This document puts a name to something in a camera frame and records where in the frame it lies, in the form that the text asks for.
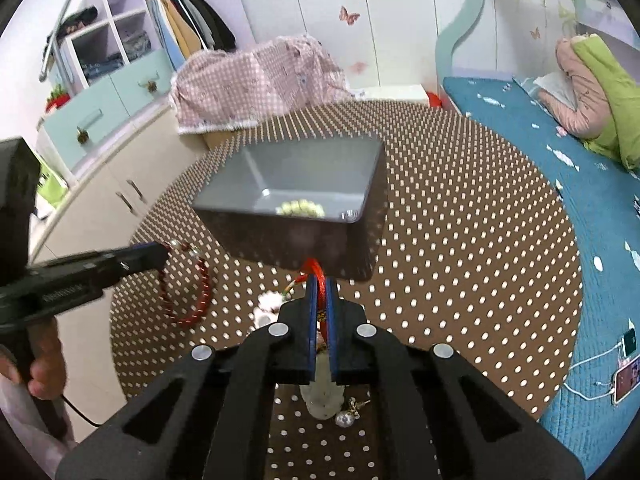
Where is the green paper bag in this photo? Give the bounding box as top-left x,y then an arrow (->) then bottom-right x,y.
41,174 -> 67,207

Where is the pile of dark clothes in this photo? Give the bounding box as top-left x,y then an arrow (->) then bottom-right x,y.
61,6 -> 99,37

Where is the person's left hand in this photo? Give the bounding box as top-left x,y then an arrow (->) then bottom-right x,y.
0,319 -> 69,402

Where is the pink and green quilt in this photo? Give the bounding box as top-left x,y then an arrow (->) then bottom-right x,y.
537,34 -> 640,172

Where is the pale bead bracelet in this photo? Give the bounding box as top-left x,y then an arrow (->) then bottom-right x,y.
276,200 -> 325,218

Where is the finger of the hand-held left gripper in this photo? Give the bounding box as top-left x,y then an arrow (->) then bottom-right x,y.
100,241 -> 169,281

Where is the cardboard box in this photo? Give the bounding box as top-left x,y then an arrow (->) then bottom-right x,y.
200,129 -> 242,152

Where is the lilac shelf unit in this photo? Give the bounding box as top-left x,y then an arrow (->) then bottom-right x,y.
42,0 -> 256,92

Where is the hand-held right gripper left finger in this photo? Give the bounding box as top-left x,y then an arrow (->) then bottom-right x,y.
56,273 -> 320,480

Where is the pink smartphone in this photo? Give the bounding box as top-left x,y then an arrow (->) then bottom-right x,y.
613,354 -> 640,404

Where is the teal drawer cabinet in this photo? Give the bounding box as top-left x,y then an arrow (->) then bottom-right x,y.
37,49 -> 179,172

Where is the white charging cable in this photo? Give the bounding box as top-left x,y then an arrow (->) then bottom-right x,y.
564,344 -> 624,403

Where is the pearl earring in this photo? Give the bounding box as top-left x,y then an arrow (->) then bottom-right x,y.
334,396 -> 372,429

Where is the beige low cabinet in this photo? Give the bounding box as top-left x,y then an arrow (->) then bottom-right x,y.
27,104 -> 211,443

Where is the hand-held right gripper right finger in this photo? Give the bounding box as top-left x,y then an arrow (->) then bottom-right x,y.
324,279 -> 586,480

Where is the row of hanging clothes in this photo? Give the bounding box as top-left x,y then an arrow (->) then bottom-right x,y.
147,0 -> 237,72

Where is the person's left forearm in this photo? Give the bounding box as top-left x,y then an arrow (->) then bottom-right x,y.
0,379 -> 73,480

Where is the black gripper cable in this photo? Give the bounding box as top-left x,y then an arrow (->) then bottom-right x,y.
60,394 -> 99,427

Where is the white pillow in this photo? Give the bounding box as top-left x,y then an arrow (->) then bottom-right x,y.
533,72 -> 581,112

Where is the red cord jade pendant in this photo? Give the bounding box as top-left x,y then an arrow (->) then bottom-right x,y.
281,257 -> 346,419

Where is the teal bunk bed frame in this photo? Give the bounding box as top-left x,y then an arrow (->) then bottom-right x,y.
434,0 -> 640,82

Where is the grey metal tin box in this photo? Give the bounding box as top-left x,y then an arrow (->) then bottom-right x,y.
191,135 -> 388,283

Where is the pink checked cloth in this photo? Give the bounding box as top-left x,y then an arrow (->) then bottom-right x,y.
170,34 -> 354,136

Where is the white flower ornament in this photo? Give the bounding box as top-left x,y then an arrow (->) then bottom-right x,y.
251,290 -> 287,332

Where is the blue patterned bed sheet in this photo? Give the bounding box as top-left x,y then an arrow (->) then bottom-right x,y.
442,76 -> 640,480

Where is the grey metal handrail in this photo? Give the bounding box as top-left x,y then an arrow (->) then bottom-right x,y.
39,0 -> 101,82

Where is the red bead bracelet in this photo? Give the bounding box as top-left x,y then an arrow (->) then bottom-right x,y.
159,241 -> 211,330

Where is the dark smartphone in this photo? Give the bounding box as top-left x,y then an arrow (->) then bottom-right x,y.
619,329 -> 639,361

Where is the red strawberry toy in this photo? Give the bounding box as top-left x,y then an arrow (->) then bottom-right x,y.
46,85 -> 70,112

